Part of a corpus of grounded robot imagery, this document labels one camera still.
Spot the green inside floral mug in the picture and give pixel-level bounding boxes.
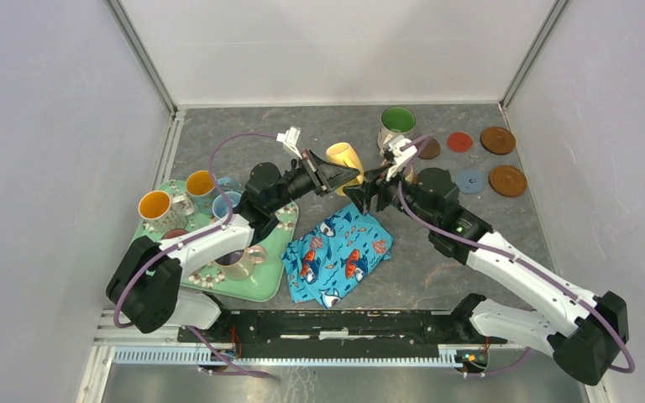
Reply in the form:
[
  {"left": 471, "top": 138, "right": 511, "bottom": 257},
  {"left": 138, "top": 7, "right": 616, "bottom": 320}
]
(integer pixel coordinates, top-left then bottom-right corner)
[{"left": 377, "top": 106, "right": 417, "bottom": 152}]

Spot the red round coaster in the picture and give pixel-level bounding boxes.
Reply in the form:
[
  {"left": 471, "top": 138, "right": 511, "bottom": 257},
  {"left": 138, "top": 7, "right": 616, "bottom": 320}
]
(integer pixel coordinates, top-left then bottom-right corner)
[{"left": 447, "top": 131, "right": 474, "bottom": 153}]

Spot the yellow mug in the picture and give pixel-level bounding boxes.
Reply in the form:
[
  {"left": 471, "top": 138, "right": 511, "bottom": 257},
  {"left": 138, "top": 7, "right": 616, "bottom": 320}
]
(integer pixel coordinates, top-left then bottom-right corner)
[{"left": 326, "top": 142, "right": 364, "bottom": 196}]

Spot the dark brown round coaster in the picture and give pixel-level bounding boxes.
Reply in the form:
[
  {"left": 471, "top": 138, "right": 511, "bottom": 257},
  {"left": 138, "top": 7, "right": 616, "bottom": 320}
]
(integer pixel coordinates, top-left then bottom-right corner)
[{"left": 418, "top": 138, "right": 441, "bottom": 160}]

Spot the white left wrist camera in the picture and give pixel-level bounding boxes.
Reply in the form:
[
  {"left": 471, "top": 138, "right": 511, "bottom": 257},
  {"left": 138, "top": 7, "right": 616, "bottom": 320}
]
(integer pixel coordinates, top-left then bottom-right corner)
[{"left": 276, "top": 126, "right": 302, "bottom": 160}]

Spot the blue shark print cloth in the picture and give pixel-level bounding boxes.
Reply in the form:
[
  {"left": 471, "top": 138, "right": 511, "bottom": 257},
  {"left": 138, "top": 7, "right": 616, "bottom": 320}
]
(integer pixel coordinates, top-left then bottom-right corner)
[{"left": 281, "top": 203, "right": 394, "bottom": 309}]

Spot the blue round coaster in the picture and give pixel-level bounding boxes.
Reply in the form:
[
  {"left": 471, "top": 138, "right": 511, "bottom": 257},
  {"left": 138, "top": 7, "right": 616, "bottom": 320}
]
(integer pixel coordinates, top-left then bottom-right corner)
[{"left": 454, "top": 170, "right": 485, "bottom": 194}]

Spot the floral cup orange inside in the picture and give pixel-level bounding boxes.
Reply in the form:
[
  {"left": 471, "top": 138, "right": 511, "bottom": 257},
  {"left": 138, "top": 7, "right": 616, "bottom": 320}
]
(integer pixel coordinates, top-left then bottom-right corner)
[{"left": 138, "top": 190, "right": 196, "bottom": 233}]

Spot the light blue mug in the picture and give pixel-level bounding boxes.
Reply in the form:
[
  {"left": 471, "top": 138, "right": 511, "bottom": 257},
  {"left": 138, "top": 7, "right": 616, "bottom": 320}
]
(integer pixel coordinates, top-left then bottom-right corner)
[{"left": 212, "top": 191, "right": 241, "bottom": 220}]

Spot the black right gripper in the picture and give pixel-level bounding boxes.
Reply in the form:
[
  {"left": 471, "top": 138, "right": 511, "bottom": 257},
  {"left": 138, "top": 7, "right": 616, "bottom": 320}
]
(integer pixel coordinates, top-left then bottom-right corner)
[{"left": 343, "top": 160, "right": 437, "bottom": 230}]

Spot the small cup orange inside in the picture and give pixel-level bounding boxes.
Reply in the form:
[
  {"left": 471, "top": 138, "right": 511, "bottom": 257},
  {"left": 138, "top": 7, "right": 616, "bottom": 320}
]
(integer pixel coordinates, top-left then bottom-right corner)
[{"left": 185, "top": 170, "right": 242, "bottom": 216}]

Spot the brown wooden coaster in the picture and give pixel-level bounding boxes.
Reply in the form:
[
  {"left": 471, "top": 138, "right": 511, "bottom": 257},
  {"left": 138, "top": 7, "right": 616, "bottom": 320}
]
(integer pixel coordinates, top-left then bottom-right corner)
[
  {"left": 480, "top": 126, "right": 517, "bottom": 155},
  {"left": 488, "top": 165, "right": 527, "bottom": 197}
]

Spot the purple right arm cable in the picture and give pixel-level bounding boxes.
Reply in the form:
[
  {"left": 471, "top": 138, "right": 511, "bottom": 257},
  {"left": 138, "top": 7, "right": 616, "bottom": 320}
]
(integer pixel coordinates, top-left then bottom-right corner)
[{"left": 397, "top": 133, "right": 637, "bottom": 377}]

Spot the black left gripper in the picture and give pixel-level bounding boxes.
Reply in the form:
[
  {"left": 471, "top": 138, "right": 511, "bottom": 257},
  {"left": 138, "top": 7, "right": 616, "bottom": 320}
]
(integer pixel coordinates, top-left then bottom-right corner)
[{"left": 267, "top": 149, "right": 360, "bottom": 213}]

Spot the pink mug maroon inside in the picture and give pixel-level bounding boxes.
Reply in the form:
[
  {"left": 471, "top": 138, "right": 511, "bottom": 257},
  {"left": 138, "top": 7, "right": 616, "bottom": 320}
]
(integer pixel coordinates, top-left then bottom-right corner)
[{"left": 161, "top": 228, "right": 188, "bottom": 240}]

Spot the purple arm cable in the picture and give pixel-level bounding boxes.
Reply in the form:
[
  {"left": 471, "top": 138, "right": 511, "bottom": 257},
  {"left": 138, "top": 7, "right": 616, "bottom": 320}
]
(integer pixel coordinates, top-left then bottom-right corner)
[
  {"left": 397, "top": 133, "right": 637, "bottom": 377},
  {"left": 113, "top": 131, "right": 282, "bottom": 379}
]

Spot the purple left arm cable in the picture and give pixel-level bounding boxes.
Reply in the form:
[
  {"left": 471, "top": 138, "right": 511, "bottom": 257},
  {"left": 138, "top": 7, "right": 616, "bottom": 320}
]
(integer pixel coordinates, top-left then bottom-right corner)
[{"left": 113, "top": 131, "right": 282, "bottom": 379}]

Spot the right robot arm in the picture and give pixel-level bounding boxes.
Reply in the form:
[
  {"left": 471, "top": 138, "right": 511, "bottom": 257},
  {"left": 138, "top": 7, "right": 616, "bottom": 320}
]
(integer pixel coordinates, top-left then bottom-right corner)
[{"left": 343, "top": 166, "right": 636, "bottom": 385}]

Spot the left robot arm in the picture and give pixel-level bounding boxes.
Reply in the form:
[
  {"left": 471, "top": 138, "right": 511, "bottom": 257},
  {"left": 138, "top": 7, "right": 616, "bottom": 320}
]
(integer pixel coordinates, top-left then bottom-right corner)
[{"left": 106, "top": 150, "right": 360, "bottom": 342}]

